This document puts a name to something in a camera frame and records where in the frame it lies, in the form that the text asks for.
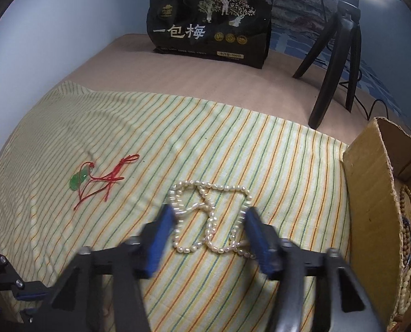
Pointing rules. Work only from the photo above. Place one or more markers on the black tripod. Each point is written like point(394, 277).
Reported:
point(330, 76)

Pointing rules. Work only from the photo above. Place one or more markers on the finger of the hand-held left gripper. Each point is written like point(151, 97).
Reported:
point(34, 314)
point(29, 290)

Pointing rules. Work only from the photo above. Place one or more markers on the black printed snack bag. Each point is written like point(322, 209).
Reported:
point(191, 31)

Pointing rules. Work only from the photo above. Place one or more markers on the cardboard box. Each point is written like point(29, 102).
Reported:
point(368, 197)

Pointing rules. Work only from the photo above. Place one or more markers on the yellow striped cloth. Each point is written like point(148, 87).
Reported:
point(191, 138)

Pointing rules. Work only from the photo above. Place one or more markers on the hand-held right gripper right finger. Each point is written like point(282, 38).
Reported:
point(261, 245)

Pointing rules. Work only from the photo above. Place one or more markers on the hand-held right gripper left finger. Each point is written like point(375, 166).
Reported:
point(157, 245)

